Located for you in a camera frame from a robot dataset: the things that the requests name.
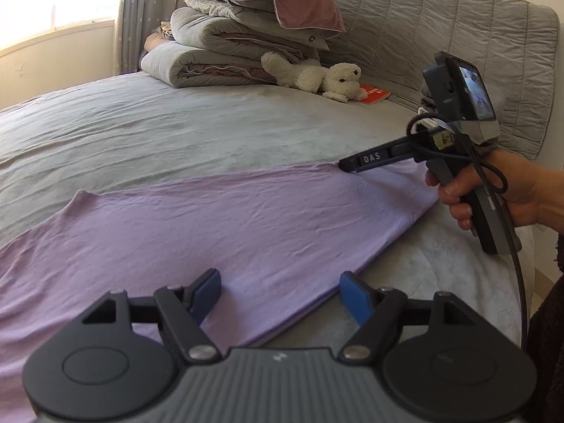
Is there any purple garment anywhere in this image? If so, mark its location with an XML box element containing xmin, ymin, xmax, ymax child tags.
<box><xmin>1</xmin><ymin>161</ymin><xmax>437</xmax><ymax>422</ymax></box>

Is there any person's right hand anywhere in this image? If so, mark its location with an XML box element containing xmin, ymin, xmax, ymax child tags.
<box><xmin>425</xmin><ymin>149</ymin><xmax>564</xmax><ymax>234</ymax></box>

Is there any phone on right gripper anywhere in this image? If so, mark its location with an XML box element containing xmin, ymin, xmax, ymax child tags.
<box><xmin>423</xmin><ymin>51</ymin><xmax>485</xmax><ymax>116</ymax></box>

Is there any red booklet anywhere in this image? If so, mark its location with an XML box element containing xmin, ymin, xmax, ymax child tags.
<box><xmin>360</xmin><ymin>84</ymin><xmax>392</xmax><ymax>104</ymax></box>

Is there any white plush toy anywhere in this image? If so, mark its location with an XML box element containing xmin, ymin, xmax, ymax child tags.
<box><xmin>261</xmin><ymin>51</ymin><xmax>368</xmax><ymax>103</ymax></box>

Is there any grey quilted headboard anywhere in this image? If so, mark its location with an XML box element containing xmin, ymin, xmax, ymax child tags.
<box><xmin>321</xmin><ymin>0</ymin><xmax>561</xmax><ymax>159</ymax></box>

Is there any grey bed sheet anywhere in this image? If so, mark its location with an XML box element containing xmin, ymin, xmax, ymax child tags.
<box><xmin>1</xmin><ymin>73</ymin><xmax>520</xmax><ymax>340</ymax></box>

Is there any folded grey quilt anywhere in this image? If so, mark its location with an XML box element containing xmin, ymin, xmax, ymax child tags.
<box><xmin>141</xmin><ymin>0</ymin><xmax>328</xmax><ymax>88</ymax></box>

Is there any grey curtain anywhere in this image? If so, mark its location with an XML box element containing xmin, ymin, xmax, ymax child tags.
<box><xmin>113</xmin><ymin>0</ymin><xmax>184</xmax><ymax>74</ymax></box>

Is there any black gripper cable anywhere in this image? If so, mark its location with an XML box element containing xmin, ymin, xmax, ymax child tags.
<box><xmin>405</xmin><ymin>114</ymin><xmax>529</xmax><ymax>349</ymax></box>

